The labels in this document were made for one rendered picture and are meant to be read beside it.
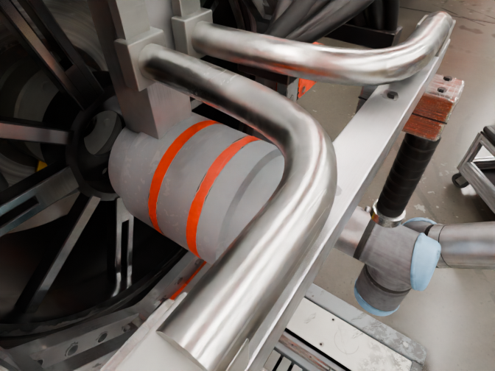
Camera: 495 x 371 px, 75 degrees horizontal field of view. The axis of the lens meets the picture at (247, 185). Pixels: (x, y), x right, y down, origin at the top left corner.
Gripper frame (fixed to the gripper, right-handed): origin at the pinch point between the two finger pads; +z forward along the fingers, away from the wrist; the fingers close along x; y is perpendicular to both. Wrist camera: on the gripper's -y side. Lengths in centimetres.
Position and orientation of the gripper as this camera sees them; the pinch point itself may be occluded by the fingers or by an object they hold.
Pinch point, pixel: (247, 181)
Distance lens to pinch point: 67.3
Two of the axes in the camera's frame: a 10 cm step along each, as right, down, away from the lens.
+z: -8.3, -4.0, 4.0
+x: 4.0, -9.1, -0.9
